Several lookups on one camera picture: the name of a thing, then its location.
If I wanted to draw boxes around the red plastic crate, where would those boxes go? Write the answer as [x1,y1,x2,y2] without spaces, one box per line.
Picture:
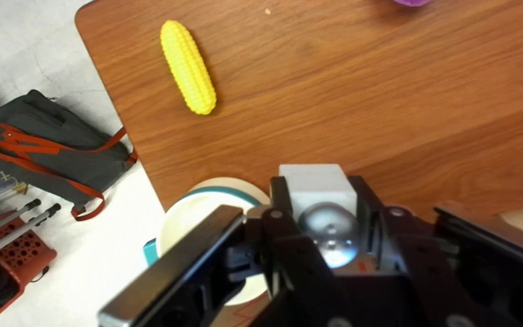
[0,210,58,323]

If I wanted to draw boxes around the grey backpack orange straps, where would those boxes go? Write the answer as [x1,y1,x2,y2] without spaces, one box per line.
[0,89,140,223]

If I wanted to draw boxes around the cream bowl teal stripe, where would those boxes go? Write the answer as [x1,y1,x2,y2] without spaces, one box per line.
[154,176,272,307]

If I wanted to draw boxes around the yellow toy corn cob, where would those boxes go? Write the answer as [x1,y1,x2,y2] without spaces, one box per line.
[158,18,220,116]

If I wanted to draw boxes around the purple ball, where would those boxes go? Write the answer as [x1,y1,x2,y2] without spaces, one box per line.
[390,0,436,9]

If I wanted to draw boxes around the white bottle silver cap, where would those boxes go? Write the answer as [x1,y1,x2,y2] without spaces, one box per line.
[278,161,359,270]

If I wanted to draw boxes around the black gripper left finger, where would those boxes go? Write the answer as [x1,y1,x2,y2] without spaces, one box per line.
[96,174,341,327]

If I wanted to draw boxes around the silver rod black tip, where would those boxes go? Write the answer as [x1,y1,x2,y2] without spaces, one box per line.
[0,198,43,234]
[0,201,63,269]

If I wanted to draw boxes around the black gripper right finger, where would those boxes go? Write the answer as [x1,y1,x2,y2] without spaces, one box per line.
[348,174,523,327]

